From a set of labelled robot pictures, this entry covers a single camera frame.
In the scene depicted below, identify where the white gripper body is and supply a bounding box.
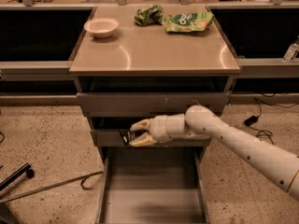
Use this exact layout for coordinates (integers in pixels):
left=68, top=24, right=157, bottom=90
left=149, top=114, right=200, bottom=143

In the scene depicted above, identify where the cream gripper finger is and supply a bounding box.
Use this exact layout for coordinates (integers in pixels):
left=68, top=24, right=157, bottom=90
left=129, top=133, right=157, bottom=147
left=130, top=119, right=151, bottom=132

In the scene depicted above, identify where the black rxbar chocolate bar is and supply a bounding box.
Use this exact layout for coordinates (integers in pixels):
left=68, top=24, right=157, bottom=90
left=120, top=130, right=144, bottom=147

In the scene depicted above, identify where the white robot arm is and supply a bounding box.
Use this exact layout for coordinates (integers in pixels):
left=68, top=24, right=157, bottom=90
left=129, top=105, right=299, bottom=200

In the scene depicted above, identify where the top grey drawer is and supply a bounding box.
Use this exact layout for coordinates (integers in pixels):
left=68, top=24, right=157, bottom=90
left=77, top=92, right=229, bottom=118

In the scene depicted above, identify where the middle grey drawer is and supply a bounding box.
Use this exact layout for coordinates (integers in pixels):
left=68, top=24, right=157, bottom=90
left=91, top=129, right=211, bottom=147

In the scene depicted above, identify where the bottom open grey drawer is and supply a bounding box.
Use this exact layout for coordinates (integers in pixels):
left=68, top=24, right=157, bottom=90
left=95, top=147, right=209, bottom=224

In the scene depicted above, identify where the grey drawer cabinet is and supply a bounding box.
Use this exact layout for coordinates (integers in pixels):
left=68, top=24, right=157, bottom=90
left=68, top=4, right=242, bottom=224

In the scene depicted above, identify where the long metal bar on floor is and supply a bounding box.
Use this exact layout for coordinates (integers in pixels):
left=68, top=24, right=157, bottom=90
left=0, top=170, right=104, bottom=203

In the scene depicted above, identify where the white bowl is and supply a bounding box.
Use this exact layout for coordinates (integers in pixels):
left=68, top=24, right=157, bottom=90
left=84, top=18, right=119, bottom=38

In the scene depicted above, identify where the green chip bag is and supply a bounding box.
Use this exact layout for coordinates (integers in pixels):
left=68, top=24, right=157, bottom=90
left=164, top=12, right=213, bottom=33

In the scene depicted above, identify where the crumpled green snack bag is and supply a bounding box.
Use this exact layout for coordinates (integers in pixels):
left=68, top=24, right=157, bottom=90
left=133, top=5, right=164, bottom=26

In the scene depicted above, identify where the black chair leg with caster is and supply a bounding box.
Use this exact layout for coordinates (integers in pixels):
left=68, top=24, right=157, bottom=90
left=0, top=163, right=35, bottom=191

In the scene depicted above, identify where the black power adapter with cable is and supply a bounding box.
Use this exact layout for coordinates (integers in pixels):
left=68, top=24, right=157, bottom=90
left=244, top=91, right=299, bottom=146

